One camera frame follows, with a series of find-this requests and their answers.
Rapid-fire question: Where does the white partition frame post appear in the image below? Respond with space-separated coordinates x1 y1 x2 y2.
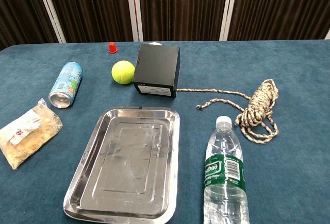
219 0 240 41
34 0 67 44
125 0 144 42

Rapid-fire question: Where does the blue tablecloth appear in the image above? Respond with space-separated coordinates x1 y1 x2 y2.
0 39 330 224

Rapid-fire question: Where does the beige braided rope bundle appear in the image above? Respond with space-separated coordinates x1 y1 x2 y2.
176 78 280 145

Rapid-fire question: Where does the light blue drink can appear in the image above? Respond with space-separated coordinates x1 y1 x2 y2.
48 61 84 109

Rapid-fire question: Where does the clear bag of snacks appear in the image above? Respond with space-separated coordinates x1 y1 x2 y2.
0 98 63 170

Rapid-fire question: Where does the dark brown pleated curtain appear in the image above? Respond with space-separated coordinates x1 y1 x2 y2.
0 0 330 51

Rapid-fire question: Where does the black cardboard box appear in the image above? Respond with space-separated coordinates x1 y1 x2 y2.
133 44 180 98

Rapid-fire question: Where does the yellow-green tennis ball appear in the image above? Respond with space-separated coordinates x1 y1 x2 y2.
111 60 136 85

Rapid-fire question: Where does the stainless steel rectangular tray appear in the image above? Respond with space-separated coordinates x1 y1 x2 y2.
63 106 180 222

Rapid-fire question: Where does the clear plastic water bottle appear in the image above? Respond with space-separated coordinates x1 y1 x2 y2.
203 115 250 224

